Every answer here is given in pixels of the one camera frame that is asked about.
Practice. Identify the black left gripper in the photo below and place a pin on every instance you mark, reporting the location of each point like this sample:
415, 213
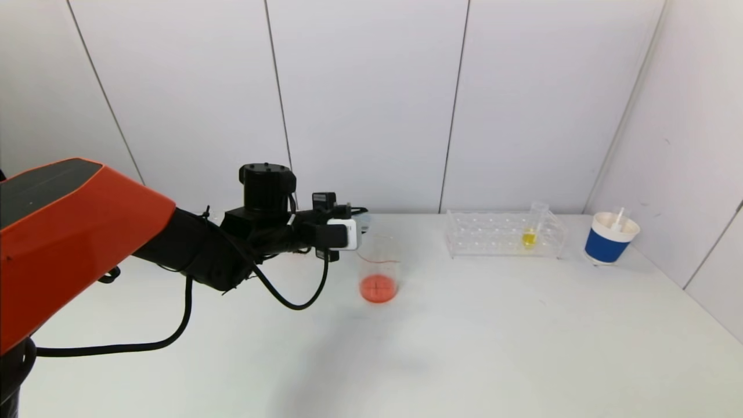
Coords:
307, 232

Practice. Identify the test tube with blue pigment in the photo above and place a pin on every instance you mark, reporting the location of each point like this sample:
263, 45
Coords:
363, 220

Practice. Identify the graduated clear plastic test tube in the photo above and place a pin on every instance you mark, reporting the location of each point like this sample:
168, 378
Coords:
618, 220

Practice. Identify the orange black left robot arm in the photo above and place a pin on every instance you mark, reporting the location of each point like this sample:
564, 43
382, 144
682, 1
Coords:
69, 232

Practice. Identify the clear glass beaker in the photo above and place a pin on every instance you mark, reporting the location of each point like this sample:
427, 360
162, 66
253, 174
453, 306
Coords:
378, 287

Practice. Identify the clear acrylic test tube rack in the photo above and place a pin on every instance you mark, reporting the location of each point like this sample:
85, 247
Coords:
493, 235

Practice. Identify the test tube with yellow pigment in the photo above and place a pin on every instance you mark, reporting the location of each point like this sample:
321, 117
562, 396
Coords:
529, 238

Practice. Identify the blue white paper cup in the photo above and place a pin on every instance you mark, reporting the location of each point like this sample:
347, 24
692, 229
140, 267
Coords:
606, 247

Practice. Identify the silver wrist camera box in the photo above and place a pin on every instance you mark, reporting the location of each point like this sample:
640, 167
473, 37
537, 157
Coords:
348, 234

